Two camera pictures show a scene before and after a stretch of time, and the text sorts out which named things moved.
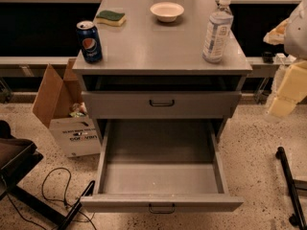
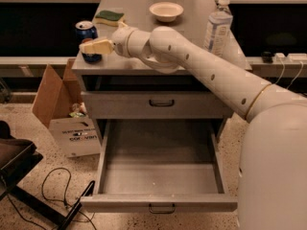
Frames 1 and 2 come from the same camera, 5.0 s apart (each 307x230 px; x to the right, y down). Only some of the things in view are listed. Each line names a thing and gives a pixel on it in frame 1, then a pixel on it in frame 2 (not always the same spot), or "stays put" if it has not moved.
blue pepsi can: (90, 41) stays put
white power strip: (281, 58) stays put
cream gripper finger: (276, 36) to (127, 41)
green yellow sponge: (110, 17) stays put
